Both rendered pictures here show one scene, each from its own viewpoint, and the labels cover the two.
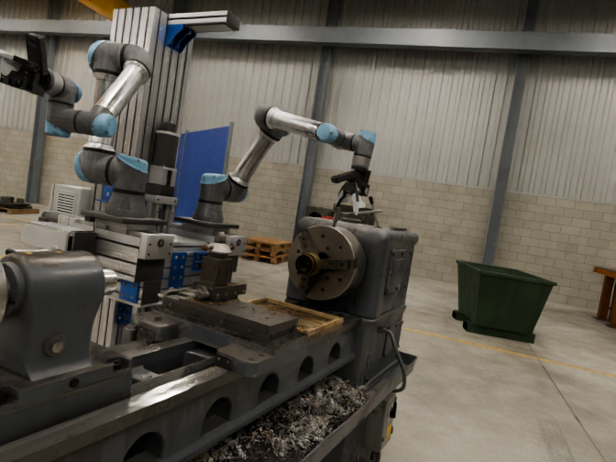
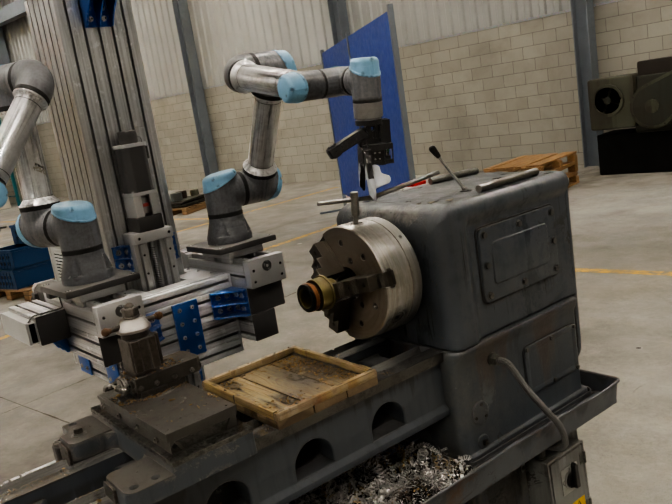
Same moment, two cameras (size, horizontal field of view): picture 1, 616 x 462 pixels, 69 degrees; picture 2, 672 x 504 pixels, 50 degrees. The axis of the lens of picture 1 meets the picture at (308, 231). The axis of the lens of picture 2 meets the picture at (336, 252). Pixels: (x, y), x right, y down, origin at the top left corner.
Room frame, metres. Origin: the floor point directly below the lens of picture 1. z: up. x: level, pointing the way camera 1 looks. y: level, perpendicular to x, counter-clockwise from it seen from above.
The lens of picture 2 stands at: (0.16, -0.87, 1.55)
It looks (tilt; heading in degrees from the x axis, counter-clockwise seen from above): 11 degrees down; 26
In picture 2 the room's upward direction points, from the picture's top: 9 degrees counter-clockwise
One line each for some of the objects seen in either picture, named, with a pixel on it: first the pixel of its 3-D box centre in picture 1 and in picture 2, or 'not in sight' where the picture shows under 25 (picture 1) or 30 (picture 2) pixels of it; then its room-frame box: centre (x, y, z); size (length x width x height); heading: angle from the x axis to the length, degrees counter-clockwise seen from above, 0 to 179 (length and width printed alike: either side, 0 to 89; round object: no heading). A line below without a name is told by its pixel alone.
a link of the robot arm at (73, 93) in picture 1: (62, 89); not in sight; (1.48, 0.86, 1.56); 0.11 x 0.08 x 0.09; 176
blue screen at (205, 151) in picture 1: (178, 193); (362, 133); (8.26, 2.46, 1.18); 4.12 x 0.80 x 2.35; 34
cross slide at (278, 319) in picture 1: (225, 311); (159, 405); (1.36, 0.21, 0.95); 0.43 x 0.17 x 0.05; 62
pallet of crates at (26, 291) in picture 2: not in sight; (48, 252); (6.23, 5.76, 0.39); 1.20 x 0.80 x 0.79; 170
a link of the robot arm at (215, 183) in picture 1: (214, 186); (223, 191); (2.18, 0.49, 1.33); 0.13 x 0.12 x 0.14; 148
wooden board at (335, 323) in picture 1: (283, 316); (287, 382); (1.65, 0.04, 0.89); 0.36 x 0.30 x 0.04; 62
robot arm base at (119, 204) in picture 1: (127, 203); (85, 262); (1.73, 0.71, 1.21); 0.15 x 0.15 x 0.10
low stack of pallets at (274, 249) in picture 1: (267, 249); (532, 176); (10.06, 0.85, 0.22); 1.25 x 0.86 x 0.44; 165
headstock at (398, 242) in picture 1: (355, 262); (457, 250); (2.27, -0.26, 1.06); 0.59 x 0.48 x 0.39; 152
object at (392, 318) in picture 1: (335, 382); (480, 437); (2.27, -0.26, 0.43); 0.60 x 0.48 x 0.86; 152
